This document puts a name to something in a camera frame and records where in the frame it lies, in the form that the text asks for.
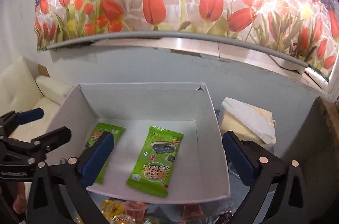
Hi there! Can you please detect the clear yellow jelly cup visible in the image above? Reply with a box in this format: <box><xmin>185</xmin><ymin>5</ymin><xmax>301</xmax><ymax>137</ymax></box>
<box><xmin>140</xmin><ymin>217</ymin><xmax>160</xmax><ymax>224</ymax></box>

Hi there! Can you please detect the green seaweed snack packet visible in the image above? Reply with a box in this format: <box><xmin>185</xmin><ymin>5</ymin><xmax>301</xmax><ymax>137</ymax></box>
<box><xmin>126</xmin><ymin>125</ymin><xmax>184</xmax><ymax>197</ymax></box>

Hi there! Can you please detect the tissue box with tissue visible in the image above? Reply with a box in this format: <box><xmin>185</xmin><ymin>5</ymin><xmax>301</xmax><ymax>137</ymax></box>
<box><xmin>218</xmin><ymin>97</ymin><xmax>276</xmax><ymax>149</ymax></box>

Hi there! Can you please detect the wooden side shelf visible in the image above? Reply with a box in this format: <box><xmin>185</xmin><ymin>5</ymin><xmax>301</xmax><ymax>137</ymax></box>
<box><xmin>316</xmin><ymin>97</ymin><xmax>338</xmax><ymax>148</ymax></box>

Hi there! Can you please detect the white cardboard box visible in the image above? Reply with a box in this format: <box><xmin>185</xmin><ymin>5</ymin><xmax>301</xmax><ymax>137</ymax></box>
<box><xmin>47</xmin><ymin>83</ymin><xmax>230</xmax><ymax>205</ymax></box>

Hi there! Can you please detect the cream white sofa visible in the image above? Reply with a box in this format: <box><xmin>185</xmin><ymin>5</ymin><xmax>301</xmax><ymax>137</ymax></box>
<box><xmin>1</xmin><ymin>57</ymin><xmax>72</xmax><ymax>142</ymax></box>

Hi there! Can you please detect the red jelly cup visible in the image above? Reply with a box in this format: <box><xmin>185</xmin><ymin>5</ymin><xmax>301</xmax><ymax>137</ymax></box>
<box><xmin>181</xmin><ymin>204</ymin><xmax>204</xmax><ymax>222</ymax></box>
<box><xmin>122</xmin><ymin>201</ymin><xmax>149</xmax><ymax>221</ymax></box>

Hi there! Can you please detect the blue table cloth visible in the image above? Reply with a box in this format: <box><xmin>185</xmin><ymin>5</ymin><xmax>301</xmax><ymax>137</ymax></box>
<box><xmin>88</xmin><ymin>118</ymin><xmax>249</xmax><ymax>211</ymax></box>

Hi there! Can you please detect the person's left hand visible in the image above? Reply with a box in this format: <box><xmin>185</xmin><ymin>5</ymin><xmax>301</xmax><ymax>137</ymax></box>
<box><xmin>1</xmin><ymin>182</ymin><xmax>26</xmax><ymax>214</ymax></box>

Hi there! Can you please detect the clear dark snack packet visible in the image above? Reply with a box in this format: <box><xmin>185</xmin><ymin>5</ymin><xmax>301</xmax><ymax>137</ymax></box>
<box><xmin>211</xmin><ymin>202</ymin><xmax>234</xmax><ymax>223</ymax></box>

